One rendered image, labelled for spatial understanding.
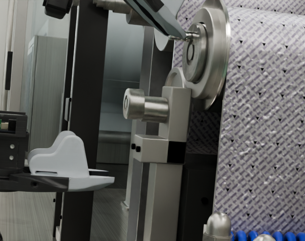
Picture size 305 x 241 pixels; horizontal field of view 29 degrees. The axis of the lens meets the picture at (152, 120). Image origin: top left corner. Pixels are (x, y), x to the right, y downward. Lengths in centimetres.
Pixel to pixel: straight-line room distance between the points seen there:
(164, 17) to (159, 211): 25
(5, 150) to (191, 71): 25
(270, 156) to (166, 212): 16
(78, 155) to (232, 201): 20
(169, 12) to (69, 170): 23
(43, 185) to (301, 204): 32
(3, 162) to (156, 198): 23
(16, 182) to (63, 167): 5
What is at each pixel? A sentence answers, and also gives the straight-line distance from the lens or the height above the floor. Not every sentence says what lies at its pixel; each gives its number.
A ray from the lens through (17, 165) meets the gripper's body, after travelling 65.
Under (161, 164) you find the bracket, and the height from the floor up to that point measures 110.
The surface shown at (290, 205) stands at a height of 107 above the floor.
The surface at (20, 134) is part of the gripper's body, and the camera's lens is 64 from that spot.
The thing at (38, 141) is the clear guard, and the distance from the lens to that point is 172.
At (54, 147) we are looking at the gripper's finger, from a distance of 70.
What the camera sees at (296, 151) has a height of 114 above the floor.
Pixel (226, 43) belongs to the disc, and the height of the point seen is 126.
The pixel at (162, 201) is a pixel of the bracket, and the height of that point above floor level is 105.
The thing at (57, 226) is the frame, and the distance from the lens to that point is 118.
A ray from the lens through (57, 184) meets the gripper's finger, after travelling 64.
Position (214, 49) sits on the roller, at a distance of 71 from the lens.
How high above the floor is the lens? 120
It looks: 3 degrees down
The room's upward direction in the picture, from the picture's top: 5 degrees clockwise
